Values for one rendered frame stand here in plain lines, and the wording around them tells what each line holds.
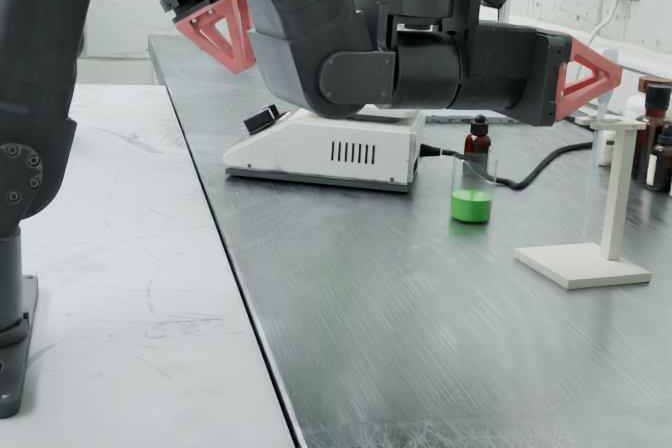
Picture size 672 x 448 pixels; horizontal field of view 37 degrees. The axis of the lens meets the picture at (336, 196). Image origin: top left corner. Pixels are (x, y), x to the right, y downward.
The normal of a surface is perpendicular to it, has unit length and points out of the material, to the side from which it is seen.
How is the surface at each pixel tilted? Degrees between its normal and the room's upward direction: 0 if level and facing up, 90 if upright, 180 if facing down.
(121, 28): 90
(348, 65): 90
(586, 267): 0
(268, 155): 90
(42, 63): 79
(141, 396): 0
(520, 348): 0
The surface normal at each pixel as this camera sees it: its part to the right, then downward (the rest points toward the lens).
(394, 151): -0.17, 0.25
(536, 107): -0.93, 0.03
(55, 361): 0.06, -0.96
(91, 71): 0.22, 0.26
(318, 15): 0.43, 0.28
